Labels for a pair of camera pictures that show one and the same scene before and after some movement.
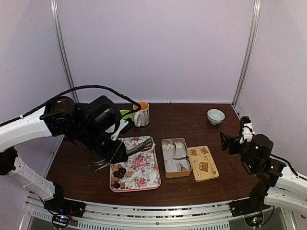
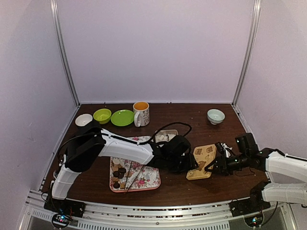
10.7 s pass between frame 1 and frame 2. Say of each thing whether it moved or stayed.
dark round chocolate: stayed
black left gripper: moved
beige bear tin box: moved
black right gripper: moved
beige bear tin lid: moved
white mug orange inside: stayed
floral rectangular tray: stayed
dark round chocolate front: stayed
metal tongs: moved
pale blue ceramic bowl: stayed
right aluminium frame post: stayed
